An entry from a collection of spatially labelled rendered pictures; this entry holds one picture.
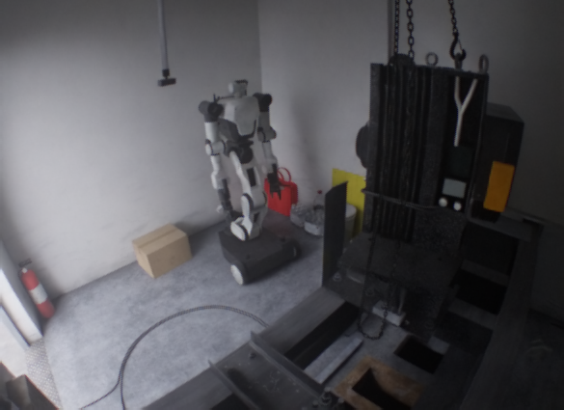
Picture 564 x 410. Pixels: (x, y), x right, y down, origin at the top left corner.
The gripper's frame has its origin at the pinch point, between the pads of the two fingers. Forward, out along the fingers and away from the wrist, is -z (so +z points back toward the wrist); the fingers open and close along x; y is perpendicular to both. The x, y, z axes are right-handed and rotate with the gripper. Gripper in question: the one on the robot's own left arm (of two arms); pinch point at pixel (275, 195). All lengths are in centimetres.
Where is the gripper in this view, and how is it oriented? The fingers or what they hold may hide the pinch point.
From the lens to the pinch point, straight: 247.0
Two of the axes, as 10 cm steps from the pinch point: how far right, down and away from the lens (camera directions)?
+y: 7.8, -3.0, 5.4
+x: 6.0, 1.3, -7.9
